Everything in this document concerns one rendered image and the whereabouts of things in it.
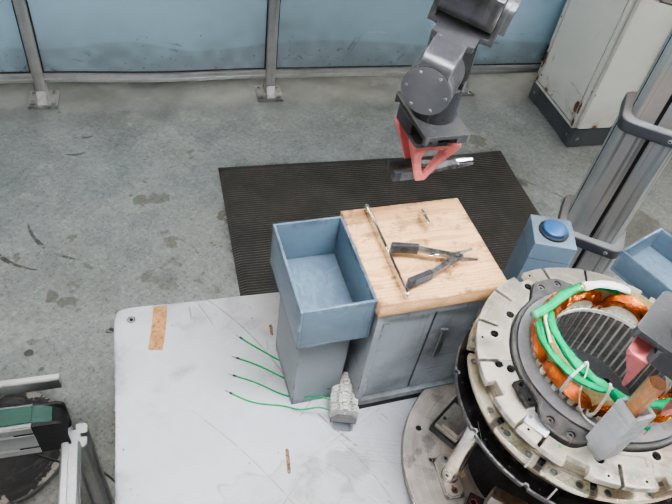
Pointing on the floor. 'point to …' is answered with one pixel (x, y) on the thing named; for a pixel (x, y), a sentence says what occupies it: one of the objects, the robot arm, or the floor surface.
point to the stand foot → (42, 473)
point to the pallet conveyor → (93, 492)
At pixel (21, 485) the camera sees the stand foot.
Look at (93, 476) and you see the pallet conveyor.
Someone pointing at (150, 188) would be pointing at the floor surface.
